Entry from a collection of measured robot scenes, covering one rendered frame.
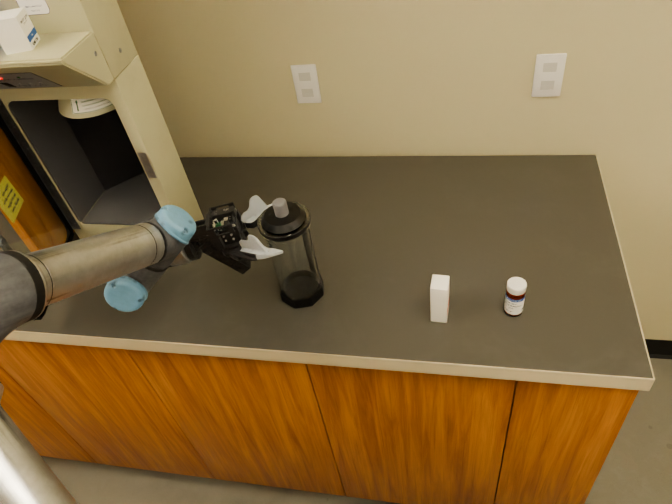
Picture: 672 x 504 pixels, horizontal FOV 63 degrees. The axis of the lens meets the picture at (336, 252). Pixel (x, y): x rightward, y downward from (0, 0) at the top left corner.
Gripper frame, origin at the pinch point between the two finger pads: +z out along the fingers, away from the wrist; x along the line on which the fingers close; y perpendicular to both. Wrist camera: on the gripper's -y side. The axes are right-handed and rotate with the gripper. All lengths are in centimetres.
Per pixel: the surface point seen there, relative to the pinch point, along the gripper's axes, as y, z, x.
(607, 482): -122, 70, -17
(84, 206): -4, -56, 33
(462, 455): -69, 25, -23
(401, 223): -22.8, 23.9, 18.0
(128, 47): 32.4, -23.2, 30.1
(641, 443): -124, 86, -6
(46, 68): 39, -32, 13
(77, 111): 24, -39, 27
